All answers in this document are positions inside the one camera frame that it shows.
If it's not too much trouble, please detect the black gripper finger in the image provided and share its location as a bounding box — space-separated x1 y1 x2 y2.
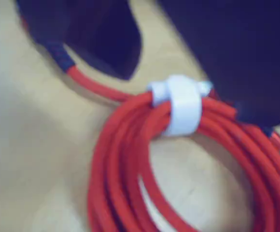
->
15 0 143 81
158 0 280 128

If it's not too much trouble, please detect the red charging cable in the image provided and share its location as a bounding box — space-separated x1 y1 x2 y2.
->
19 16 280 232

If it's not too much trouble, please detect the white cable tie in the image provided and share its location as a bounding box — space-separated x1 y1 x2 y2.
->
146 74 214 137

